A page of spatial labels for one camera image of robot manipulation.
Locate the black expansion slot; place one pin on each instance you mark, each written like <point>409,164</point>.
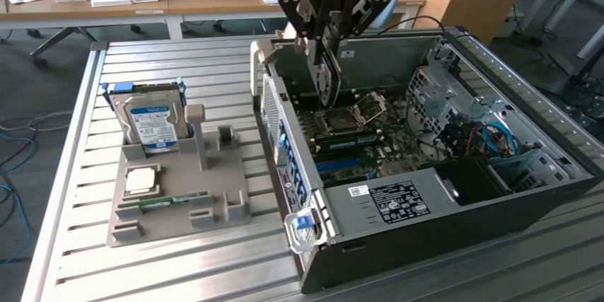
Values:
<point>350,174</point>

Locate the CPU socket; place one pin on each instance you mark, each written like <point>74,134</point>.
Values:
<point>341,121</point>

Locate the green RAM stick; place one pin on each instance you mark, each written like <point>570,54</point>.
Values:
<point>163,201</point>

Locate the black open PC case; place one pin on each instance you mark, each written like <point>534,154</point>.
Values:
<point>425,245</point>

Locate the silver CPU chip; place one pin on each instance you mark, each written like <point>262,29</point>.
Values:
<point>142,181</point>

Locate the green motherboard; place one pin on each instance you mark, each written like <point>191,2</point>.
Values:
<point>402,153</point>

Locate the blue case latch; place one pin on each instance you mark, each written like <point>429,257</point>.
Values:
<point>302,222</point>

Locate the silver angled disk bay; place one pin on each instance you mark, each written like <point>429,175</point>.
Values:
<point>538,167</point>

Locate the grey power supply unit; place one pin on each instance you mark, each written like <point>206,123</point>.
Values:
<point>350,210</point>

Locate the blue expansion slot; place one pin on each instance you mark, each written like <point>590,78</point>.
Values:
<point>338,165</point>

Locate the graphics card with black fan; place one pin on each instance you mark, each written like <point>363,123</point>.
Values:
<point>326,79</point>

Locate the grey plastic parts rack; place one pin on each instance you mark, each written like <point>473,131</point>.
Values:
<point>189,181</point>

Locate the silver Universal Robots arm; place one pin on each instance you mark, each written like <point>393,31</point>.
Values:
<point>391,5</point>

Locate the hard disk in blue caddy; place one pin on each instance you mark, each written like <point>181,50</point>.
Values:
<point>151,125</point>

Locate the metal socket cover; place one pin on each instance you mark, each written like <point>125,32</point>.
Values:
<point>358,112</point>

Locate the silver perforated disk bay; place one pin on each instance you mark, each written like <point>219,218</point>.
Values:
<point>427,104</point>

